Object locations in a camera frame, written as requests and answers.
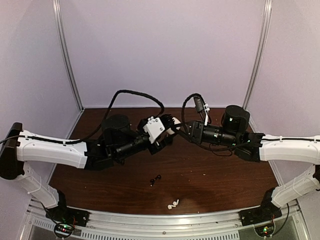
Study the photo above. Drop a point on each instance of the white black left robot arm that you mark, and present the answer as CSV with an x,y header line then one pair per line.
x,y
116,143

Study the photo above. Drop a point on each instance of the aluminium frame post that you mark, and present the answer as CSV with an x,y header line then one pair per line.
x,y
65,53
264,31

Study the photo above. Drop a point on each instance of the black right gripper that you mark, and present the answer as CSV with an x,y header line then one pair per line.
x,y
195,134

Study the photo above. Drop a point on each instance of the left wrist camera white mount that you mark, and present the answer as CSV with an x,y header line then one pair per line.
x,y
154,128

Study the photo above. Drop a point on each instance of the white earbud charging case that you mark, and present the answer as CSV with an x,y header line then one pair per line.
x,y
173,126

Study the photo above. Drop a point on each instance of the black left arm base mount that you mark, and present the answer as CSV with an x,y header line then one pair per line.
x,y
65,218

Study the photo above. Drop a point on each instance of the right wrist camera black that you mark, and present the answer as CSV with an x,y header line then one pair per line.
x,y
202,109

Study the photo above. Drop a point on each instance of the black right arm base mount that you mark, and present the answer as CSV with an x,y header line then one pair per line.
x,y
262,217

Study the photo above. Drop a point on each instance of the black earbud lower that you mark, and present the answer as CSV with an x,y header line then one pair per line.
x,y
152,182

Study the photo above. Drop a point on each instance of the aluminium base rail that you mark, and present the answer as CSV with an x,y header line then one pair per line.
x,y
223,225

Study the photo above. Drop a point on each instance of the right aluminium frame post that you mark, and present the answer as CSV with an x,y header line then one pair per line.
x,y
264,31

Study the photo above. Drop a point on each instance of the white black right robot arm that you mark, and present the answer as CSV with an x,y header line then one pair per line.
x,y
233,136

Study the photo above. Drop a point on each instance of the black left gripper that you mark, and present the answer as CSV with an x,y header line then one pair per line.
x,y
159,146

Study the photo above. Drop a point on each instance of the left aluminium frame post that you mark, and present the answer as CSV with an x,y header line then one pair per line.
x,y
65,53

